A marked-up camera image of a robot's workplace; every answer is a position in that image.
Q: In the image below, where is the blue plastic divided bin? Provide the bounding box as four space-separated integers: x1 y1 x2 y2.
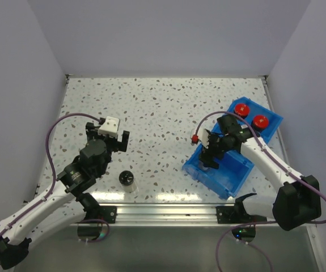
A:
182 97 283 199

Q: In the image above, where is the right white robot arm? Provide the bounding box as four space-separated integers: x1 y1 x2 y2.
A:
191 114 321 231

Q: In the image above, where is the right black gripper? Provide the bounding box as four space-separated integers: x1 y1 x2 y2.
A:
198 131 234 169

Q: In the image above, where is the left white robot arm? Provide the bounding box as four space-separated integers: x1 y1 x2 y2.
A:
0 117 129 270

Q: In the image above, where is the aluminium frame rail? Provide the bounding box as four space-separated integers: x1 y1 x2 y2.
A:
69 201 314 227

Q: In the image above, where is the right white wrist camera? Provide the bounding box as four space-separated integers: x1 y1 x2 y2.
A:
190 129 218 149

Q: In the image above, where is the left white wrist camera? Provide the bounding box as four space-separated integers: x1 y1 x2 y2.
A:
98 116 120 139

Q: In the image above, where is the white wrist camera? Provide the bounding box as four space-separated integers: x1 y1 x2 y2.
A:
190 129 218 149
98 116 120 139

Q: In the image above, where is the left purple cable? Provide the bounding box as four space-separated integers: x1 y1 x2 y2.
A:
0 113 107 267

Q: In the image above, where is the black lid glass jar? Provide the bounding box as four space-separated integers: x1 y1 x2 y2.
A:
201 165 211 172
118 170 137 193

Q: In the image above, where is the red lid sauce jar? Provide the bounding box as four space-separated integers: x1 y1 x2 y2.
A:
251 114 269 132
234 103 250 119

